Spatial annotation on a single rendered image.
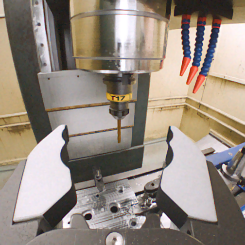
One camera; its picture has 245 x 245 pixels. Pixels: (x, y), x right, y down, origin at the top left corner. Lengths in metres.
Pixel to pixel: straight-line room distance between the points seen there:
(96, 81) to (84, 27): 0.51
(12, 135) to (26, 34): 0.85
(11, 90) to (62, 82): 0.57
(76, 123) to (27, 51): 0.40
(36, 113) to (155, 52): 0.69
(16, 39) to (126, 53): 0.63
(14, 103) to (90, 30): 1.06
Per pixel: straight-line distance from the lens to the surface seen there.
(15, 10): 0.77
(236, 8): 0.35
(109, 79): 0.25
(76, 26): 0.22
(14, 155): 1.47
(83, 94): 0.71
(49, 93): 0.71
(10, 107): 1.23
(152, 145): 1.54
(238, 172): 0.46
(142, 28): 0.19
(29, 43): 0.75
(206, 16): 0.33
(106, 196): 0.61
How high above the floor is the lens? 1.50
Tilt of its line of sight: 29 degrees down
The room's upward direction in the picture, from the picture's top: 1 degrees clockwise
